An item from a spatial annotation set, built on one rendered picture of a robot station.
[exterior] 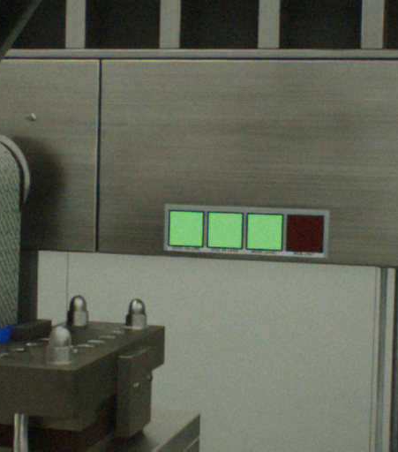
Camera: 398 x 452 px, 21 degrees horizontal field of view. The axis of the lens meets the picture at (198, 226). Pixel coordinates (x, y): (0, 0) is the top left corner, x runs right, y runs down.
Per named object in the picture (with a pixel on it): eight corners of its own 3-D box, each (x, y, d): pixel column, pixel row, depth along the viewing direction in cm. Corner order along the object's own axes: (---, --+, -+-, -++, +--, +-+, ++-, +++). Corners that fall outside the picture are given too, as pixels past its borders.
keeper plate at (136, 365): (116, 436, 146) (117, 356, 145) (138, 420, 155) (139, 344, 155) (133, 438, 145) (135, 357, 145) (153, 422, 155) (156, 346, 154)
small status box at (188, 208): (162, 251, 163) (164, 204, 163) (164, 250, 164) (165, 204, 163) (327, 258, 157) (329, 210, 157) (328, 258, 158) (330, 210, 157)
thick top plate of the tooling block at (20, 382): (-49, 408, 133) (-48, 360, 133) (68, 357, 172) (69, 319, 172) (73, 419, 129) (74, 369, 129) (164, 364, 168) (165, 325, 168)
